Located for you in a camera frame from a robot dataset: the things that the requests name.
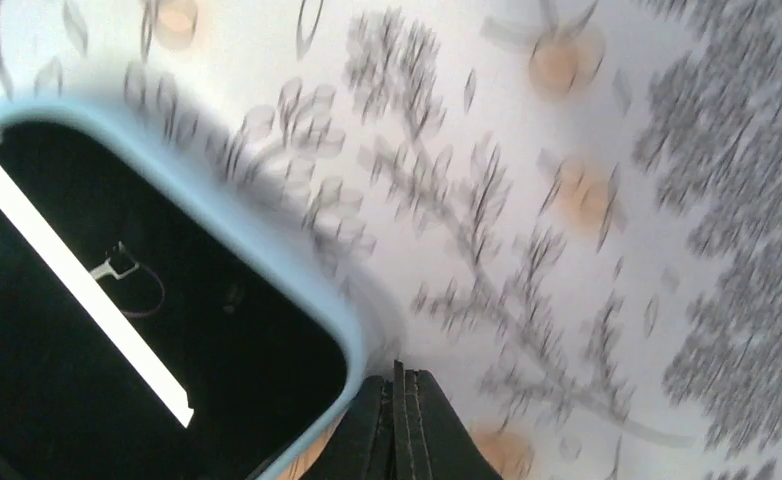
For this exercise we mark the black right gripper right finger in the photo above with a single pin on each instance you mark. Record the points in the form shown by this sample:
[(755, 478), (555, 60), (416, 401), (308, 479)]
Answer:
[(430, 440)]

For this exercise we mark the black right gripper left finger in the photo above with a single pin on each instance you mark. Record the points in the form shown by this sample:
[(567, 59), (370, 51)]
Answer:
[(362, 446)]

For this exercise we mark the black phone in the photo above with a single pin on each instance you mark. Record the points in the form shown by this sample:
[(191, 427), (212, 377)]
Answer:
[(113, 318)]

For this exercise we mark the light blue phone case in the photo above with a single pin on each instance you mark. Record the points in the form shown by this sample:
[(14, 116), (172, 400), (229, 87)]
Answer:
[(232, 218)]

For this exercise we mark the floral patterned table mat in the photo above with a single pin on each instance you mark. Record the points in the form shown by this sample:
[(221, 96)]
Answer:
[(647, 135)]

